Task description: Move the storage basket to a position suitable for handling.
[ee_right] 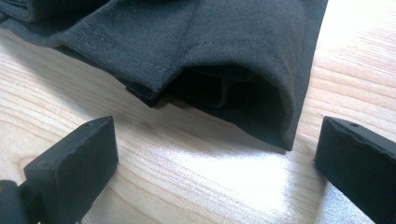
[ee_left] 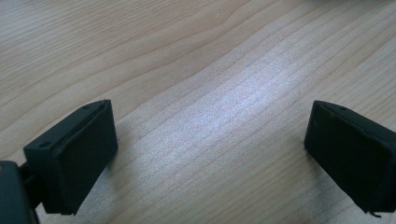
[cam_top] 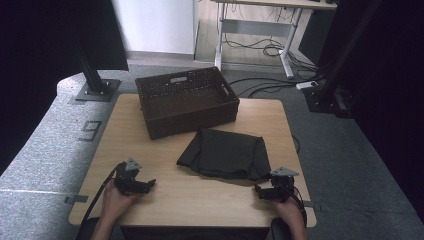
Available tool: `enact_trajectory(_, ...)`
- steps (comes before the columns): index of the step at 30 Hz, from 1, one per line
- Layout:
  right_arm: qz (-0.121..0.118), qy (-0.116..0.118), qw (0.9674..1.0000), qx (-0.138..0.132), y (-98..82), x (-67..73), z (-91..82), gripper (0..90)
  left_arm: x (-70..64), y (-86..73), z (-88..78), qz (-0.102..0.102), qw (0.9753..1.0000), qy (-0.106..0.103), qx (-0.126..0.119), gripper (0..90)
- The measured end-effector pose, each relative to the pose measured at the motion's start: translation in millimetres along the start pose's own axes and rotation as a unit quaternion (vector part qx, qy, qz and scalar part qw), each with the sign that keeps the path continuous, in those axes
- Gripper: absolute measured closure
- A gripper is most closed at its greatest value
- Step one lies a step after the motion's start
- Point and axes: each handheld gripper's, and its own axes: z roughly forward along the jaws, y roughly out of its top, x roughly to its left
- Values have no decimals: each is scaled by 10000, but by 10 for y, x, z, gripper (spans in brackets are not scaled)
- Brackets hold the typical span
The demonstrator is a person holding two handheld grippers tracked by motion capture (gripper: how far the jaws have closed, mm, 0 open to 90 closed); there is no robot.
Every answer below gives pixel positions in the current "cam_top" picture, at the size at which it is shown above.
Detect grey tape strip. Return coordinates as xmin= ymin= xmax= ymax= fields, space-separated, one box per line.
xmin=64 ymin=194 xmax=90 ymax=205

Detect white partition panel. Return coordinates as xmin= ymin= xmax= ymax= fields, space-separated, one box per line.
xmin=111 ymin=0 xmax=201 ymax=56

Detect thin black cable beside table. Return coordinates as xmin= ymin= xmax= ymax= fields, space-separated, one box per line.
xmin=291 ymin=134 xmax=301 ymax=155

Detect white power strip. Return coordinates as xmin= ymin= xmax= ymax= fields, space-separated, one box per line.
xmin=295 ymin=80 xmax=319 ymax=91

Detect dark cloth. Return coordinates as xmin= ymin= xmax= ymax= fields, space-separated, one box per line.
xmin=175 ymin=128 xmax=273 ymax=182

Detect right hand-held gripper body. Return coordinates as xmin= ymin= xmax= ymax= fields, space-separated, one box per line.
xmin=269 ymin=167 xmax=299 ymax=203

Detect person's right hand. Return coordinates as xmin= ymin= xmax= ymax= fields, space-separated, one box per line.
xmin=274 ymin=189 xmax=306 ymax=228

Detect black curtain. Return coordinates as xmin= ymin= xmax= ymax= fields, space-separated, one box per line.
xmin=0 ymin=0 xmax=130 ymax=176
xmin=318 ymin=0 xmax=424 ymax=225

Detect dark brown woven basket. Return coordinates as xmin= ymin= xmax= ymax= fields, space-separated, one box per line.
xmin=134 ymin=65 xmax=241 ymax=141

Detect black metal stand with base plate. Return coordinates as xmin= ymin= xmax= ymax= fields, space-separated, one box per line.
xmin=71 ymin=33 xmax=122 ymax=103

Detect black floor cables near power strip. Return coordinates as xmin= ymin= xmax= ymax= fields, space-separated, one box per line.
xmin=228 ymin=75 xmax=323 ymax=99

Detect person's left hand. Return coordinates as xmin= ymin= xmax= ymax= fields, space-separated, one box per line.
xmin=101 ymin=182 xmax=141 ymax=222

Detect black metal stand with boxes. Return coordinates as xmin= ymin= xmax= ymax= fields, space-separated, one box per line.
xmin=301 ymin=0 xmax=383 ymax=120

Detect white metal-legged desk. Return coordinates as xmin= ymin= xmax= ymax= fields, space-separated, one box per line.
xmin=211 ymin=0 xmax=338 ymax=80

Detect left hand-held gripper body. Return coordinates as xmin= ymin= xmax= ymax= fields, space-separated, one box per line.
xmin=114 ymin=157 xmax=143 ymax=195

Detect black floor cables under desk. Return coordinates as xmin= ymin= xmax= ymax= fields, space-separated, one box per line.
xmin=222 ymin=31 xmax=318 ymax=73

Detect person's right leg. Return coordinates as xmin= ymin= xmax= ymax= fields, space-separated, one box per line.
xmin=269 ymin=217 xmax=292 ymax=240

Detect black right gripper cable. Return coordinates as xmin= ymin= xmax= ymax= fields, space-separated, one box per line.
xmin=281 ymin=183 xmax=308 ymax=228

